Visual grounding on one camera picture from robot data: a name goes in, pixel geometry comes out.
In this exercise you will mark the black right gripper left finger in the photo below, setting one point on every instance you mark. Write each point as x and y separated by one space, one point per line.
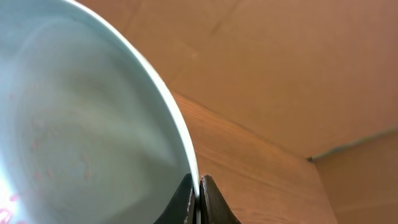
181 207

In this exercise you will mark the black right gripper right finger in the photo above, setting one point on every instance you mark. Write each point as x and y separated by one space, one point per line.
214 208

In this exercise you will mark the light blue plate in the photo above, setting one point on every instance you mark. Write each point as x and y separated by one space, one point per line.
89 131

